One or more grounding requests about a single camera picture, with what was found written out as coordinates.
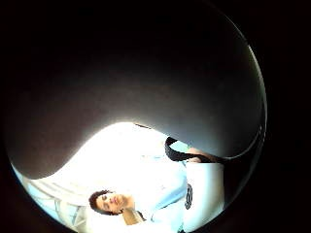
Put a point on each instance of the the person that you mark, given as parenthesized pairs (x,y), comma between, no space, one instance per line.
(114,202)

